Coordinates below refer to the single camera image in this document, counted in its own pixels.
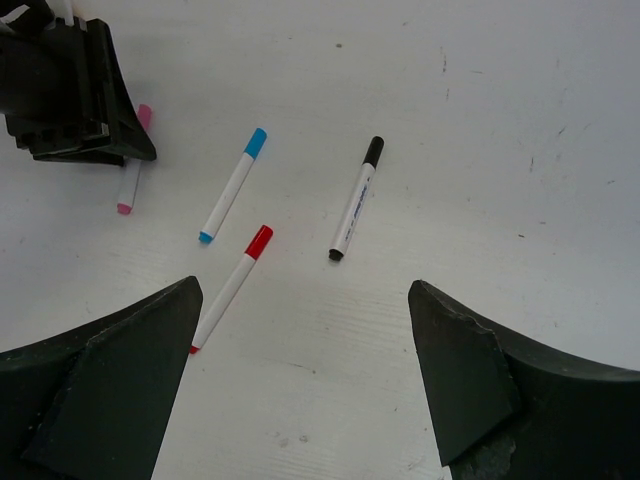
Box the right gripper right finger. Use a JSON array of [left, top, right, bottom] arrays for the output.
[[408, 280, 639, 479]]

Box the pink marker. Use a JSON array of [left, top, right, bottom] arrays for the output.
[[117, 104, 153, 215]]

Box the blue marker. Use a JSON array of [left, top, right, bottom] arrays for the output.
[[198, 128, 268, 245]]

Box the red marker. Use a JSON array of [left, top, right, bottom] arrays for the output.
[[190, 225, 273, 354]]

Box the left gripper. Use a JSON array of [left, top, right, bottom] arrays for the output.
[[1, 1, 157, 166]]

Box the black marker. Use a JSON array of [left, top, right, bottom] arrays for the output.
[[328, 136, 384, 262]]

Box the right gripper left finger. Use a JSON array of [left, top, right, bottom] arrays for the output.
[[1, 276, 203, 479]]

